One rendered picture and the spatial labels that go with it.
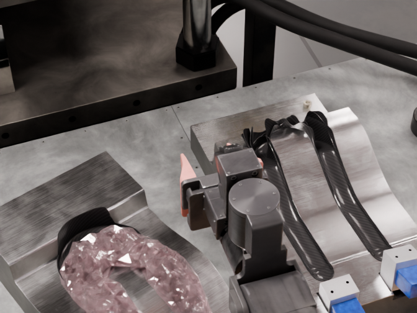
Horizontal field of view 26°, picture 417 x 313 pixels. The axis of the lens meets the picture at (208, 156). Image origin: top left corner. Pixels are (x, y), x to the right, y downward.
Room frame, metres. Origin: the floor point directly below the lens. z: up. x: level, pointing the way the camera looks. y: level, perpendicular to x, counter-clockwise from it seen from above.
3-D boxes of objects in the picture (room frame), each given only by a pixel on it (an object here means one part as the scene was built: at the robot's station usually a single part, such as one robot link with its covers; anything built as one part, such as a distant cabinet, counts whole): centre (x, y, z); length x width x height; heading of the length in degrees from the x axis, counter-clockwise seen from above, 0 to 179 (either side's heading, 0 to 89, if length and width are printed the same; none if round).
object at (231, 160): (0.73, -0.03, 1.25); 0.07 x 0.06 x 0.11; 108
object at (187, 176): (0.79, 0.01, 1.20); 0.09 x 0.07 x 0.07; 18
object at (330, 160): (1.04, -0.17, 0.92); 0.35 x 0.16 x 0.09; 21
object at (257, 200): (0.63, -0.06, 1.24); 0.12 x 0.09 x 0.12; 18
